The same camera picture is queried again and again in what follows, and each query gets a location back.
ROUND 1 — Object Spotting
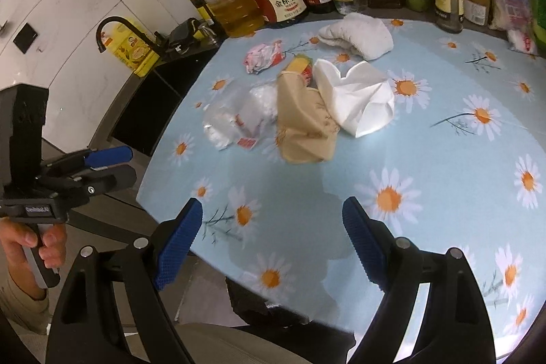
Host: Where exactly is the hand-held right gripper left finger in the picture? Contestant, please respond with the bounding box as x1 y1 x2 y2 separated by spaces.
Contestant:
45 198 204 364

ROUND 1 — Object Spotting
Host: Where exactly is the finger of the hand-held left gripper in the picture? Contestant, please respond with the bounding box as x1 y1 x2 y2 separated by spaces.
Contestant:
43 164 137 203
40 146 134 177

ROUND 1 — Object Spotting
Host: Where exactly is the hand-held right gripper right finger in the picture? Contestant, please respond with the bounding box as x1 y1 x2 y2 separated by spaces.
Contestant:
341 196 498 364

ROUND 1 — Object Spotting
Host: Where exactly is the pink wrapper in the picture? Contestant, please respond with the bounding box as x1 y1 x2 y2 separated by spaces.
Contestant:
244 41 284 75

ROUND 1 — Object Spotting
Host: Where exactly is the yellow snack packet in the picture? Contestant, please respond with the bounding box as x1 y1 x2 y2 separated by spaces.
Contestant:
279 54 316 89

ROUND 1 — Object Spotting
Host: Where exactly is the person's left forearm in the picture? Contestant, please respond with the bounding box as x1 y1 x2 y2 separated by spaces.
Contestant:
0 268 51 336

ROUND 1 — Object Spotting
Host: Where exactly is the person's left hand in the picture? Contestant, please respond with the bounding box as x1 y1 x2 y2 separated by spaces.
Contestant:
0 219 68 275

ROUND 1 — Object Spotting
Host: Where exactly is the black kitchen sink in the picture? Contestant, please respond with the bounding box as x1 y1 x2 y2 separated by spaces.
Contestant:
87 44 222 158

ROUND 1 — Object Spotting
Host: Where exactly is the blue daisy-print table mat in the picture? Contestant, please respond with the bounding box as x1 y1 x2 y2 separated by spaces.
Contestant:
135 16 546 339

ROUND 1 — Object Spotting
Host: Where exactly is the yellow cardboard box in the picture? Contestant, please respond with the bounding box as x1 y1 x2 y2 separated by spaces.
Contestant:
103 19 160 75

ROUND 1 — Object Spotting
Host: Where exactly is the clear plastic bag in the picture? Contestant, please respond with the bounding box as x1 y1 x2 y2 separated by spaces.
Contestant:
202 85 280 151

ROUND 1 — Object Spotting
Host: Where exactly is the crumpled brown paper bag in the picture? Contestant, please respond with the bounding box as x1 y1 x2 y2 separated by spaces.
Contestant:
275 70 341 164

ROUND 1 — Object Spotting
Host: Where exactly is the black faucet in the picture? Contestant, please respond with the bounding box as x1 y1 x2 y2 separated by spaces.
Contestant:
96 16 171 58

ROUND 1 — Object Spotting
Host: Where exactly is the black kitchen gadget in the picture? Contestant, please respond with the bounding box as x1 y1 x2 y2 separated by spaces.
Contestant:
156 18 203 58

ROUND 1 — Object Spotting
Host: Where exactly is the small metal cylinder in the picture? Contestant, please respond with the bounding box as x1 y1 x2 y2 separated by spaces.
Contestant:
198 23 218 45

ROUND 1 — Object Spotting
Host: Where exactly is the white cloth towel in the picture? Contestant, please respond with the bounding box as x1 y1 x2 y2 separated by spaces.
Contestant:
318 13 394 61

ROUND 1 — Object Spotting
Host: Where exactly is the small seasoning jar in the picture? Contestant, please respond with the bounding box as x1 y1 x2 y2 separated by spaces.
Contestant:
461 0 491 26

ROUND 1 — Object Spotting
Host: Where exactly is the black wall outlet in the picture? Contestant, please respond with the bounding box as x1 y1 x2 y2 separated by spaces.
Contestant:
13 23 39 53

